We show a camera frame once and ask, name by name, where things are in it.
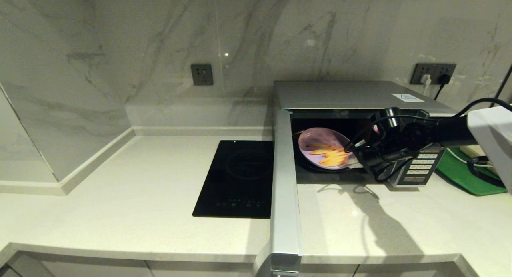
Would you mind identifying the silver microwave oven body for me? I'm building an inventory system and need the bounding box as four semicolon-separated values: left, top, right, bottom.
273;80;458;188

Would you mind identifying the black glass microwave door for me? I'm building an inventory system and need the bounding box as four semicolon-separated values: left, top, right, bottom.
252;109;302;277

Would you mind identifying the black induction cooktop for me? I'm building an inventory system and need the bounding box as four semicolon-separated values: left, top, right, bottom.
193;140;274;219

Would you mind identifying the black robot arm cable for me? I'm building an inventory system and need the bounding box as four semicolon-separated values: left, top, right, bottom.
344;97;512;187

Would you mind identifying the green plastic tray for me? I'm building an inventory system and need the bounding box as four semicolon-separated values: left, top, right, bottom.
435;147;508;197

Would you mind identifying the grey single wall outlet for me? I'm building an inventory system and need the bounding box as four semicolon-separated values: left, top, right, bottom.
190;64;214;86

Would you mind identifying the white paper sheet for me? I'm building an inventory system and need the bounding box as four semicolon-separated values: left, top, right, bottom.
392;93;424;102

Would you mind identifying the black power cord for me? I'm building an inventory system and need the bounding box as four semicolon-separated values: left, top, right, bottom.
434;73;450;101

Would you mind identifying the lilac plastic plate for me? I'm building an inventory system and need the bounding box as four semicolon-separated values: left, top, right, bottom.
298;127;358;171

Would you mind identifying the grey double wall outlet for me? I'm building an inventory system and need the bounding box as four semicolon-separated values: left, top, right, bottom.
410;63;456;85

